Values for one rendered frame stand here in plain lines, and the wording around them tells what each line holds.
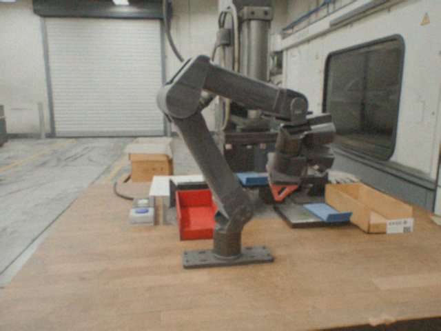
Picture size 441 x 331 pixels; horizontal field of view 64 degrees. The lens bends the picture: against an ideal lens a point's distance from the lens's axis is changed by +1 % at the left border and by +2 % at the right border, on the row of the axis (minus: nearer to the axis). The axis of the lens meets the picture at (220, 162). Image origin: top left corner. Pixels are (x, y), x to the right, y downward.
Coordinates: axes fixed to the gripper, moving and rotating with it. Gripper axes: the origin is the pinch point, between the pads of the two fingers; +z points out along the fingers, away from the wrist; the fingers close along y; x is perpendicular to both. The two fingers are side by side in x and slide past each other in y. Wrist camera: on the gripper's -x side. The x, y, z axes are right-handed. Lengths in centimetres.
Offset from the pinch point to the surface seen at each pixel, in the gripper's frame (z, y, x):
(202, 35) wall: 304, 915, 27
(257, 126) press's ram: -2.3, 26.6, 2.8
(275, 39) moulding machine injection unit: 141, 479, -91
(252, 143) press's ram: 2.9, 24.8, 3.9
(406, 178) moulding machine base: 21, 30, -56
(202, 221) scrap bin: 14.0, 1.7, 19.1
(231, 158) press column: 24.2, 42.3, 7.9
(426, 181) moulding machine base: 14, 22, -56
